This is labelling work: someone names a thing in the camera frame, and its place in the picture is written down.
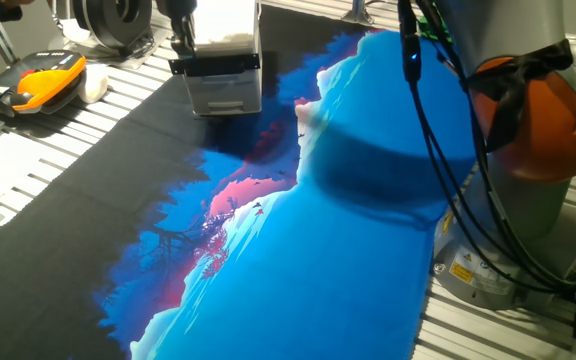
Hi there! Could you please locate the black handle bar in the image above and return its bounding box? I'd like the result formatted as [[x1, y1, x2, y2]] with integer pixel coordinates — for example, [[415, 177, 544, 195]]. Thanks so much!
[[167, 52, 262, 78]]

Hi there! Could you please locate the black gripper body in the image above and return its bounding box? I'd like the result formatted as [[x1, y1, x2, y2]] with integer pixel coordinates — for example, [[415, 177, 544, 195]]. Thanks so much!
[[156, 0, 199, 16]]

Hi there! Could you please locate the white foam block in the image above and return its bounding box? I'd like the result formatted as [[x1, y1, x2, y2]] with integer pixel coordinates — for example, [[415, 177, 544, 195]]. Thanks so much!
[[76, 63, 111, 105]]

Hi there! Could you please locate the black filament spool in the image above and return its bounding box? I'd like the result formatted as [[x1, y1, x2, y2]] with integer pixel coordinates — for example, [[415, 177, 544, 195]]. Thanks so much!
[[70, 0, 154, 51]]

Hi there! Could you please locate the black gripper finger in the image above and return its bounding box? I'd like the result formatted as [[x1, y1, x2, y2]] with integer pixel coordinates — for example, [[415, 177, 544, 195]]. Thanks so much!
[[183, 12, 199, 56], [169, 12, 186, 51]]

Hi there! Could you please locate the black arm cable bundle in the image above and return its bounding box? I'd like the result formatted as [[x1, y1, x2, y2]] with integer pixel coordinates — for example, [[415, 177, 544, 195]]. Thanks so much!
[[396, 0, 576, 301]]

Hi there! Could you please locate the small silver drawer cabinet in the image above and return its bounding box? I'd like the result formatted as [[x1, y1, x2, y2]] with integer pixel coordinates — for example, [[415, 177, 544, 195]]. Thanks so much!
[[181, 0, 264, 118]]

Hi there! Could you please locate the orange and black teach pendant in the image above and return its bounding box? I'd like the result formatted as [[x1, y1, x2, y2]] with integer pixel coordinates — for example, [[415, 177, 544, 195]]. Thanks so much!
[[0, 49, 89, 119]]

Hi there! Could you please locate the black fabric strap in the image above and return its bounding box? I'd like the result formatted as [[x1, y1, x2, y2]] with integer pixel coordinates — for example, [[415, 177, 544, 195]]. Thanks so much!
[[462, 38, 575, 151]]

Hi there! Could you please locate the landscape print desk mat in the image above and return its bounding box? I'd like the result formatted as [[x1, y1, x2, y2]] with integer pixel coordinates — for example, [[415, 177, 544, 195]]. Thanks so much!
[[0, 4, 477, 360]]

